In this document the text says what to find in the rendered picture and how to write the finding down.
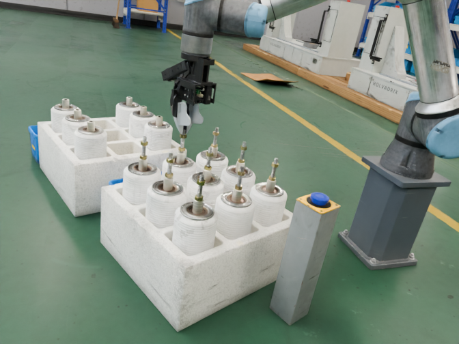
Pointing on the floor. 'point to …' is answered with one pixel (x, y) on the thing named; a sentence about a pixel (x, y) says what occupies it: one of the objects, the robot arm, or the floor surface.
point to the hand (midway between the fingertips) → (182, 127)
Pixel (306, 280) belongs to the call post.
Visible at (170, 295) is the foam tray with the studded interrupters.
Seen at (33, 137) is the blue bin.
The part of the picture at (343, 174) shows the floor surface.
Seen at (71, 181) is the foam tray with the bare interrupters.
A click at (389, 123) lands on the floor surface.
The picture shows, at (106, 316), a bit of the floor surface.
